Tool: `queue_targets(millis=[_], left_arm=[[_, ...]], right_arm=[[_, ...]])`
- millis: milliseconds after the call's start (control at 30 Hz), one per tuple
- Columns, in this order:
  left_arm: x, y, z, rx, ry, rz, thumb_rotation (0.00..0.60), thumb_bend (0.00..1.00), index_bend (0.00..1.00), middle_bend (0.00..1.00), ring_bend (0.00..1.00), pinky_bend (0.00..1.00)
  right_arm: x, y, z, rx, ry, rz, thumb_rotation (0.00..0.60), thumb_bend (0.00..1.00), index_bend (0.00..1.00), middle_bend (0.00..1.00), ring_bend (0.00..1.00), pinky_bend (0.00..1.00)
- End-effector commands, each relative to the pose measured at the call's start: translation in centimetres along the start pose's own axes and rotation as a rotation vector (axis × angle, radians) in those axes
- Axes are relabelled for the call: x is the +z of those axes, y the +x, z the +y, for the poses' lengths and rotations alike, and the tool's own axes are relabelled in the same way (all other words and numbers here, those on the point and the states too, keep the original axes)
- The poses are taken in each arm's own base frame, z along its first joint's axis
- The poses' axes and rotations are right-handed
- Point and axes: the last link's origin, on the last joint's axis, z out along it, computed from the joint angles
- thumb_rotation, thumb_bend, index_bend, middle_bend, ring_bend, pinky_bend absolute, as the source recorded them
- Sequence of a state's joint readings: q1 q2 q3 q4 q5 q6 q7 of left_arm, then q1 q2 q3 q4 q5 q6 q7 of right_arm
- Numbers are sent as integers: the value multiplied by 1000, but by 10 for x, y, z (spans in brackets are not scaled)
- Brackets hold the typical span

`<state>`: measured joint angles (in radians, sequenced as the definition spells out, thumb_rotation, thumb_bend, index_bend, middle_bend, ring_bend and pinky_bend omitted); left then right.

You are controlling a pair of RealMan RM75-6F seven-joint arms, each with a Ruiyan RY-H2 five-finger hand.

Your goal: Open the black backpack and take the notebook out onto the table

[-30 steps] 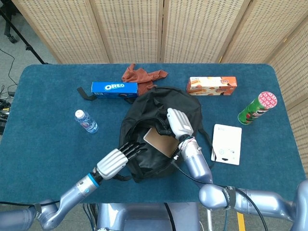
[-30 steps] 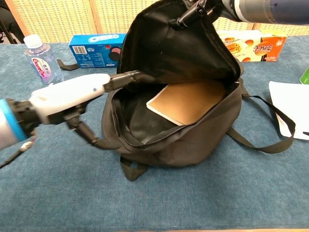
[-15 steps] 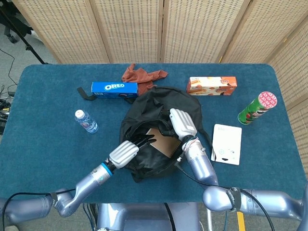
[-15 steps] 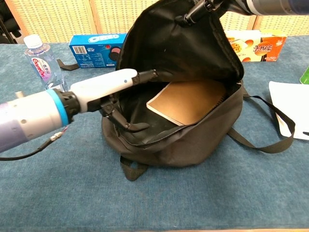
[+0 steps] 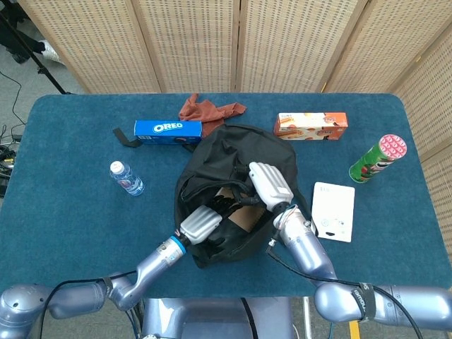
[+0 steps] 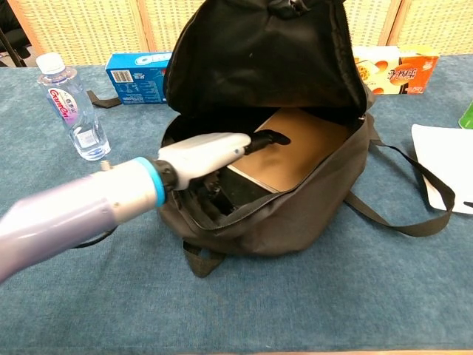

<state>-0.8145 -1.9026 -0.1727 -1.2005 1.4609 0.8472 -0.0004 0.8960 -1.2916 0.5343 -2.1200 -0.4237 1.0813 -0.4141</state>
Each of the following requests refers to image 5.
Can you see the white table leg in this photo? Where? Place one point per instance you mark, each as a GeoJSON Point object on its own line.
{"type": "Point", "coordinates": [306, 318]}

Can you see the orange wafer biscuit box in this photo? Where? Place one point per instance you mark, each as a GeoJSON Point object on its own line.
{"type": "Point", "coordinates": [310, 126]}

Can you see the green Pringles chips can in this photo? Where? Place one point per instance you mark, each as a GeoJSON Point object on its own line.
{"type": "Point", "coordinates": [376, 160]}

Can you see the black fabric backpack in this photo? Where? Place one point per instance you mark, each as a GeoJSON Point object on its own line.
{"type": "Point", "coordinates": [219, 166]}

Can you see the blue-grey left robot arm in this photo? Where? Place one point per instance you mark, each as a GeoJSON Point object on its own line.
{"type": "Point", "coordinates": [155, 261]}

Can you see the blue carpet table cover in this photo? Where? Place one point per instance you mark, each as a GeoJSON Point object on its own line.
{"type": "Point", "coordinates": [70, 219]}

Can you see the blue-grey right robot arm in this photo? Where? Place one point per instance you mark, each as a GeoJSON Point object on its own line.
{"type": "Point", "coordinates": [303, 243]}

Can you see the blue-grey robot torso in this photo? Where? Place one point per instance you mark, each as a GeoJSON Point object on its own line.
{"type": "Point", "coordinates": [212, 318]}

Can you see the clear plastic water bottle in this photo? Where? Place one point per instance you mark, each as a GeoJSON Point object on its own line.
{"type": "Point", "coordinates": [128, 180]}

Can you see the black tripod stand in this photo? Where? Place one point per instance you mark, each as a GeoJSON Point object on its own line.
{"type": "Point", "coordinates": [31, 58]}

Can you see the white flat card package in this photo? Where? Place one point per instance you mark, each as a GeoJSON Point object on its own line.
{"type": "Point", "coordinates": [333, 212]}

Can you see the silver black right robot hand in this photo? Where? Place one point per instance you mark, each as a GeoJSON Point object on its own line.
{"type": "Point", "coordinates": [272, 185]}

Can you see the white sneaker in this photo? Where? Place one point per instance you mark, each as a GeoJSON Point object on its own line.
{"type": "Point", "coordinates": [51, 51]}

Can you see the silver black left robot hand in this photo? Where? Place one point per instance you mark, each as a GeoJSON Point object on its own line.
{"type": "Point", "coordinates": [199, 226]}

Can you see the blue Oreo cookie box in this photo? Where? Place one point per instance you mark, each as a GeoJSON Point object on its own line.
{"type": "Point", "coordinates": [167, 132]}

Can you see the rust brown crumpled cloth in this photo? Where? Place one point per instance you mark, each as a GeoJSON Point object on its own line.
{"type": "Point", "coordinates": [206, 111]}

